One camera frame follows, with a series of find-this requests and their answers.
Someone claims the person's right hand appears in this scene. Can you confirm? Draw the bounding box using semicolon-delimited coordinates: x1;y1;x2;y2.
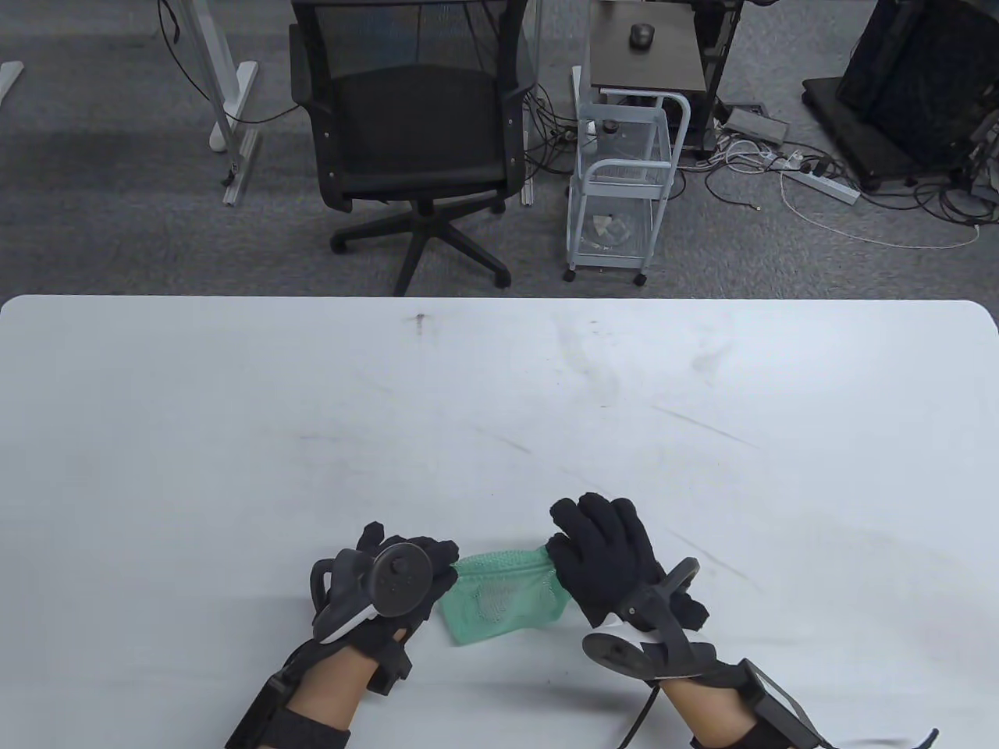
546;493;711;634

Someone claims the person's left hand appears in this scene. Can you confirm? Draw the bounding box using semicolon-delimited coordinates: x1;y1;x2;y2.
312;521;461;697

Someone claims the green mesh toiletry bag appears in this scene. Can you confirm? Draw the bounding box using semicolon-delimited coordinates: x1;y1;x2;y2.
437;546;574;647

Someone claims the person's left forearm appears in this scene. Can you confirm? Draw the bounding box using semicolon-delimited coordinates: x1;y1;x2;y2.
287;650;375;749

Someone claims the person's right forearm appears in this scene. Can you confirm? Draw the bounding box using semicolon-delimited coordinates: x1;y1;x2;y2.
662;677;764;749

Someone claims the grey left hand controller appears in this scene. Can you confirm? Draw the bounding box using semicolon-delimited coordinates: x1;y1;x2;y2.
311;544;434;645

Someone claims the grey hand controller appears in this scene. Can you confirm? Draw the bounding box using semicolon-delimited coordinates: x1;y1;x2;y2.
582;558;731;689
311;544;434;645

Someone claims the grey right hand controller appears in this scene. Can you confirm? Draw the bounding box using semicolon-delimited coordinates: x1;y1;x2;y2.
582;558;731;689

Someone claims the black left wrist sensor box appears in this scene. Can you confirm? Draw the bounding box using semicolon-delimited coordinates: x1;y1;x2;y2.
226;675;294;749

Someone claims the white power strip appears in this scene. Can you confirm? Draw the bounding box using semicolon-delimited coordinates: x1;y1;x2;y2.
783;166;862;205

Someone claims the black mesh office chair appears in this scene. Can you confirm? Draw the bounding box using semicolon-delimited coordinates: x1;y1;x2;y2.
289;0;539;297

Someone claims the grey power adapter box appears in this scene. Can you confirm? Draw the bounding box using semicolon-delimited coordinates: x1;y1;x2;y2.
724;108;789;145

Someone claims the dark brown side table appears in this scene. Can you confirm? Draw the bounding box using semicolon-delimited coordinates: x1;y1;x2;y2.
587;0;708;94

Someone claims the white desk leg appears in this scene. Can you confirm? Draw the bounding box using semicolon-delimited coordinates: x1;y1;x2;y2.
168;0;260;153

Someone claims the black equipment stand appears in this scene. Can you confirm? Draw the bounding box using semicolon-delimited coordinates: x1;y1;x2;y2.
802;0;999;194

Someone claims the black glove cable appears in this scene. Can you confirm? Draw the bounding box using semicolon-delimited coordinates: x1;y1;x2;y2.
617;683;666;749

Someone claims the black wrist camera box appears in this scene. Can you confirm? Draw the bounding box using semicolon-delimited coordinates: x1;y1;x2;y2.
738;659;830;749

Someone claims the aluminium floor rail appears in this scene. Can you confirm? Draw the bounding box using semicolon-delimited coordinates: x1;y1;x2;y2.
222;129;262;208

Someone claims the thin white cable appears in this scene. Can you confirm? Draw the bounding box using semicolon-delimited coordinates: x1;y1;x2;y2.
780;172;981;250

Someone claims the white wire utility cart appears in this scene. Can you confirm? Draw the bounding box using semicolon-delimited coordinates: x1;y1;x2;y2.
565;87;691;286

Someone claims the black hanging cable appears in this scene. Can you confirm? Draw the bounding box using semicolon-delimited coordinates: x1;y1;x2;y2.
156;0;301;126

